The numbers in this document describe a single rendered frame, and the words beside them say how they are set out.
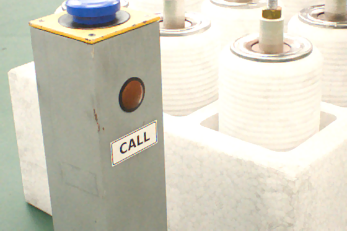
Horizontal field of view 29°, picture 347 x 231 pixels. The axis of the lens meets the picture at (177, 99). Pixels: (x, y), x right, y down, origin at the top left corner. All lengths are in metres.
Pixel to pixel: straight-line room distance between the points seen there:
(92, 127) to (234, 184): 0.16
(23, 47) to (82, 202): 0.93
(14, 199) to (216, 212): 0.34
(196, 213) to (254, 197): 0.08
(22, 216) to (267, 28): 0.41
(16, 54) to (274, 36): 0.87
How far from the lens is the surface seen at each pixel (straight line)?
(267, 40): 0.62
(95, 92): 0.48
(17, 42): 1.49
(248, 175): 0.59
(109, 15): 0.50
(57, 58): 0.50
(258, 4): 0.75
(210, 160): 0.61
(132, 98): 0.50
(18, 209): 0.88
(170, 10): 0.68
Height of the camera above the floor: 0.46
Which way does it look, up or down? 24 degrees down
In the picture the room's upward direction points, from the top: 2 degrees counter-clockwise
